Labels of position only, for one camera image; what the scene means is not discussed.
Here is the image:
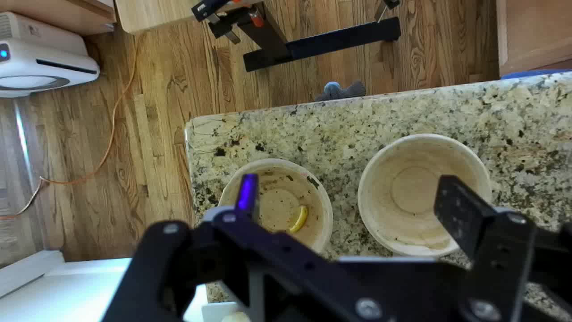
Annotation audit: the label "yellow lemon slice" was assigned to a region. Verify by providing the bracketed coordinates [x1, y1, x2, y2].
[287, 204, 310, 237]

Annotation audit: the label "white air purifier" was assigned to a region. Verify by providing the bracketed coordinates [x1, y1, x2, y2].
[0, 11, 101, 101]

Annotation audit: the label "black floor stand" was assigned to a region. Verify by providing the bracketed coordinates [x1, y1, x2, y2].
[239, 0, 401, 74]

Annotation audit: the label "orange extension cable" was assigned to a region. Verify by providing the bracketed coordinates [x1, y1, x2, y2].
[0, 33, 148, 220]

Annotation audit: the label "light wood base cabinet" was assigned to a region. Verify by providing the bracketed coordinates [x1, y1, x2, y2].
[496, 0, 572, 77]

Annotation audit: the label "black clamp orange tips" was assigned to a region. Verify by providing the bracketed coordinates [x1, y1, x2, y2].
[191, 0, 266, 45]

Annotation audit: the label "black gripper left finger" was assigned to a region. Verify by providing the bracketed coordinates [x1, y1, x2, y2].
[101, 174, 371, 322]

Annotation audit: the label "brown wooden furniture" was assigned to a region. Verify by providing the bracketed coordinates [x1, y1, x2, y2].
[0, 0, 117, 36]

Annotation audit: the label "light wooden board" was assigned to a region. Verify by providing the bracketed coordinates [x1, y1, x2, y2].
[114, 0, 201, 34]

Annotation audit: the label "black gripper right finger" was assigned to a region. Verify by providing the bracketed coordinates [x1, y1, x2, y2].
[434, 176, 537, 322]

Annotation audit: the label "cream shallow plate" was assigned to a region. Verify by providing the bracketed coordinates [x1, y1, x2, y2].
[216, 158, 335, 256]
[355, 133, 493, 258]

